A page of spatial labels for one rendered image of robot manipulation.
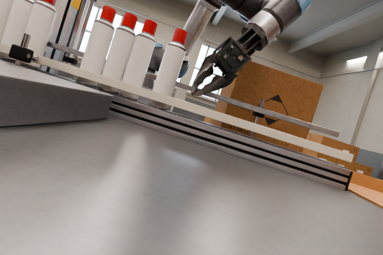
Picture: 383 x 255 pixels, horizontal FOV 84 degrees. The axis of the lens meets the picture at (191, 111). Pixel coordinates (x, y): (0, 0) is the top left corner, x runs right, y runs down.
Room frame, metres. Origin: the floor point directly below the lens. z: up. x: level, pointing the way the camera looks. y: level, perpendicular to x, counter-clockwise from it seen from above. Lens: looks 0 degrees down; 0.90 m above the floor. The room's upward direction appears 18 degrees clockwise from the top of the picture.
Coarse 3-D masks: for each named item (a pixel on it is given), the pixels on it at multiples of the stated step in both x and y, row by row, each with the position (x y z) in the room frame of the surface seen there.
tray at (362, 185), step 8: (352, 176) 0.65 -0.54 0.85; (360, 176) 0.65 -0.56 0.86; (368, 176) 0.65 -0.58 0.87; (352, 184) 0.61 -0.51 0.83; (360, 184) 0.65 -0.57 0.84; (368, 184) 0.65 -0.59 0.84; (376, 184) 0.65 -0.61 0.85; (352, 192) 0.49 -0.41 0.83; (360, 192) 0.50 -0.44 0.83; (368, 192) 0.55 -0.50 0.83; (376, 192) 0.60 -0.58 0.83; (368, 200) 0.44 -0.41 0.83; (376, 200) 0.45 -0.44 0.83
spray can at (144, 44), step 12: (144, 24) 0.53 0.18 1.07; (156, 24) 0.54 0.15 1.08; (144, 36) 0.52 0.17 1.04; (132, 48) 0.53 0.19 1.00; (144, 48) 0.52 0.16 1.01; (132, 60) 0.52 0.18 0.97; (144, 60) 0.53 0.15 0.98; (132, 72) 0.52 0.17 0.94; (144, 72) 0.54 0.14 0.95; (132, 84) 0.52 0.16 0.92; (132, 96) 0.52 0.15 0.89
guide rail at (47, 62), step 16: (0, 48) 0.51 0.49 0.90; (48, 64) 0.51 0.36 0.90; (64, 64) 0.51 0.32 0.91; (96, 80) 0.50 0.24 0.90; (112, 80) 0.50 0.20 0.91; (144, 96) 0.50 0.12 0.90; (160, 96) 0.50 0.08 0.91; (192, 112) 0.50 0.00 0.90; (208, 112) 0.50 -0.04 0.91; (256, 128) 0.49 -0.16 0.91; (304, 144) 0.49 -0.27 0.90; (320, 144) 0.49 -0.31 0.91
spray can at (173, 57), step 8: (176, 32) 0.53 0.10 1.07; (184, 32) 0.53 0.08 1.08; (176, 40) 0.52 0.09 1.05; (184, 40) 0.53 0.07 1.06; (168, 48) 0.52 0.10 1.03; (176, 48) 0.51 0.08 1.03; (184, 48) 0.53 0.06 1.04; (168, 56) 0.52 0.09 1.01; (176, 56) 0.52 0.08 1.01; (168, 64) 0.51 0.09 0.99; (176, 64) 0.52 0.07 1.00; (160, 72) 0.52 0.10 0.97; (168, 72) 0.51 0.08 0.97; (176, 72) 0.53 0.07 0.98; (160, 80) 0.52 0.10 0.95; (168, 80) 0.52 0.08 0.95; (176, 80) 0.54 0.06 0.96; (160, 88) 0.51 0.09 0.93; (168, 88) 0.52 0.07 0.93; (152, 104) 0.52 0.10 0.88; (160, 104) 0.52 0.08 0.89
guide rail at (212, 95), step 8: (56, 48) 0.58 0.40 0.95; (64, 48) 0.58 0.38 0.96; (80, 56) 0.58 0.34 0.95; (184, 88) 0.57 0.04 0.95; (208, 96) 0.57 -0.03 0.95; (216, 96) 0.57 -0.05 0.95; (224, 96) 0.57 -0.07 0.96; (232, 104) 0.57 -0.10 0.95; (240, 104) 0.57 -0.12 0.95; (248, 104) 0.56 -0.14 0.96; (264, 112) 0.56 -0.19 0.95; (272, 112) 0.56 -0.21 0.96; (288, 120) 0.56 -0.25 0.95; (296, 120) 0.56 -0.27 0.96; (312, 128) 0.56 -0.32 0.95; (320, 128) 0.56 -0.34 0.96; (336, 136) 0.56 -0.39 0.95
